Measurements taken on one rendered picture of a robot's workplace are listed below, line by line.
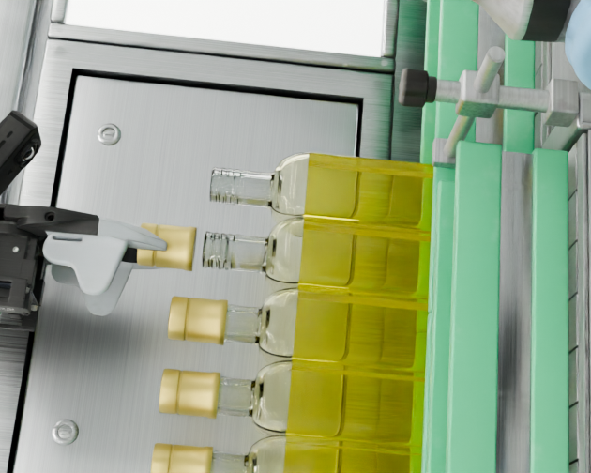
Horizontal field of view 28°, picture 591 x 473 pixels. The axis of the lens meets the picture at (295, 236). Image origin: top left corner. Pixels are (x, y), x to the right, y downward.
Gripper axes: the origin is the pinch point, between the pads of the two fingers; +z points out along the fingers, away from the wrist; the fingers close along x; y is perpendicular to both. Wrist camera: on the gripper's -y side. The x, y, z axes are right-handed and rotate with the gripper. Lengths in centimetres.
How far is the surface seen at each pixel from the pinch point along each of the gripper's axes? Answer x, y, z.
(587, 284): 15.0, 4.7, 30.6
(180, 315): 1.6, 6.0, 3.0
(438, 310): 6.2, 4.8, 22.1
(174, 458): 1.4, 16.8, 3.8
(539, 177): 13.5, -3.4, 27.6
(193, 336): 0.7, 7.3, 4.1
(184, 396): 1.3, 12.1, 4.0
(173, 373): 1.0, 10.4, 2.9
